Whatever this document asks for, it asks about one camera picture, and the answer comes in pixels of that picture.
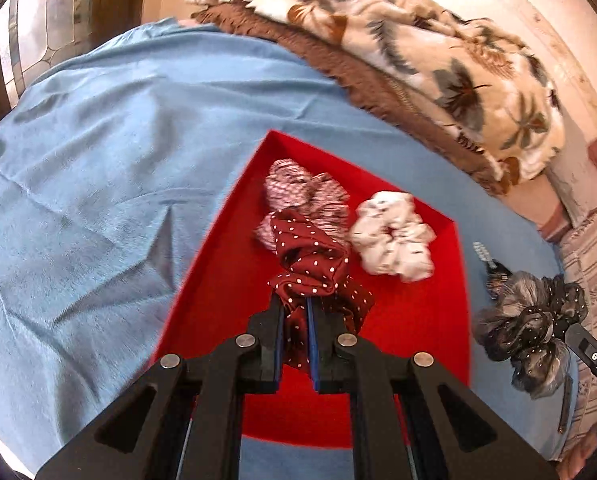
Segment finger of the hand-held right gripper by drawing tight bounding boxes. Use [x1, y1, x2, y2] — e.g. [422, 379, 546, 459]
[565, 325, 597, 411]
[557, 374, 575, 434]

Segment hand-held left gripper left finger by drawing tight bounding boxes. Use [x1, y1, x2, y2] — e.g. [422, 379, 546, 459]
[36, 292, 285, 480]

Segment red tray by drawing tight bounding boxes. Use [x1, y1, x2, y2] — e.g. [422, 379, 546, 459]
[151, 130, 472, 448]

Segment cream leaf-print blanket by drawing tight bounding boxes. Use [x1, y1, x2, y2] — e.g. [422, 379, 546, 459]
[181, 0, 567, 183]

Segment black hair clip white teeth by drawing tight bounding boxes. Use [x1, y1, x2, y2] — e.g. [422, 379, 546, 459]
[473, 241, 512, 296]

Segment white printed scrunchie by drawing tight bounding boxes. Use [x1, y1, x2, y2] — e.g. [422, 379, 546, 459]
[349, 191, 437, 283]

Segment blue bedsheet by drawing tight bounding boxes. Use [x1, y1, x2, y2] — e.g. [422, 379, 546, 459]
[0, 17, 579, 480]

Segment pink striped scrunchie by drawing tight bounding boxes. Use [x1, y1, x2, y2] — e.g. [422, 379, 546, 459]
[256, 158, 350, 251]

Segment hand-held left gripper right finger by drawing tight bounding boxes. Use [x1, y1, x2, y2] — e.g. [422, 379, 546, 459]
[306, 297, 559, 480]

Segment brown fringed blanket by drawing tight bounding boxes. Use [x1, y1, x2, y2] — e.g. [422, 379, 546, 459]
[193, 2, 512, 196]

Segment grey black sheer scrunchie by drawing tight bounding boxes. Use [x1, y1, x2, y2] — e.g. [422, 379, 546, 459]
[473, 270, 589, 400]

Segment dark red polka-dot scrunchie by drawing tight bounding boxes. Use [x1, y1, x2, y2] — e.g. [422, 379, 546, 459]
[267, 210, 375, 373]

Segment stained glass door panel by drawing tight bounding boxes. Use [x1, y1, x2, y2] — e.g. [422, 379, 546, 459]
[0, 0, 104, 108]

